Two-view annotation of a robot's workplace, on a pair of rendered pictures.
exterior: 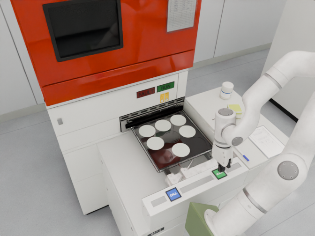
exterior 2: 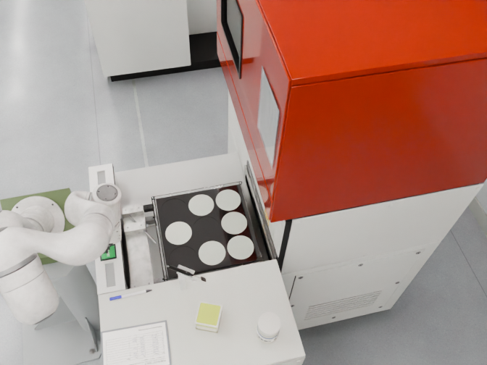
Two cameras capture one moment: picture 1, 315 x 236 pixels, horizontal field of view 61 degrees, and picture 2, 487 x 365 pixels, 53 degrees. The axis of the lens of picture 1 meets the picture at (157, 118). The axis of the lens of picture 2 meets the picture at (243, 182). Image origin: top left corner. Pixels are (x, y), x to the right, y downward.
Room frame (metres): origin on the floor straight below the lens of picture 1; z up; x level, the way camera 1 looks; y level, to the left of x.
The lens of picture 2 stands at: (1.39, -0.98, 2.54)
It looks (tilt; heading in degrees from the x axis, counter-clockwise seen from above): 55 degrees down; 103
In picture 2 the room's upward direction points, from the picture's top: 3 degrees clockwise
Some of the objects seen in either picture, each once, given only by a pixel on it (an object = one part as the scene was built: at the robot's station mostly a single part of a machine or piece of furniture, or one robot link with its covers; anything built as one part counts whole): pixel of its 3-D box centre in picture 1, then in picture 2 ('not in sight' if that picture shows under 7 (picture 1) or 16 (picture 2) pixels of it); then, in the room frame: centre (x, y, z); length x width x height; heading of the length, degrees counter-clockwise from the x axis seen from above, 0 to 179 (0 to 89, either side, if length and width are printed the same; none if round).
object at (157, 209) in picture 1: (196, 191); (109, 232); (0.71, -0.20, 0.89); 0.55 x 0.09 x 0.14; 119
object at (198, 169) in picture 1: (198, 173); (138, 249); (0.83, -0.23, 0.87); 0.36 x 0.08 x 0.03; 119
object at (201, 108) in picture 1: (234, 128); (199, 332); (1.16, -0.47, 0.89); 0.62 x 0.35 x 0.14; 29
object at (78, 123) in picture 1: (125, 108); (252, 160); (1.16, 0.19, 1.02); 0.82 x 0.03 x 0.40; 119
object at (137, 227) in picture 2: (186, 175); (135, 228); (0.80, -0.16, 0.89); 0.08 x 0.03 x 0.03; 29
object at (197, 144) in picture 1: (171, 137); (206, 228); (1.06, -0.09, 0.90); 0.34 x 0.34 x 0.01; 28
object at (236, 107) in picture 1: (233, 112); (209, 317); (1.19, -0.45, 1.00); 0.07 x 0.07 x 0.07; 5
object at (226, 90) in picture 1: (226, 90); (268, 327); (1.38, -0.44, 1.01); 0.07 x 0.07 x 0.10
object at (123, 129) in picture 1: (153, 116); (259, 215); (1.24, 0.03, 0.89); 0.44 x 0.02 x 0.10; 119
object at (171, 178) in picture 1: (173, 181); (132, 211); (0.76, -0.09, 0.89); 0.08 x 0.03 x 0.03; 29
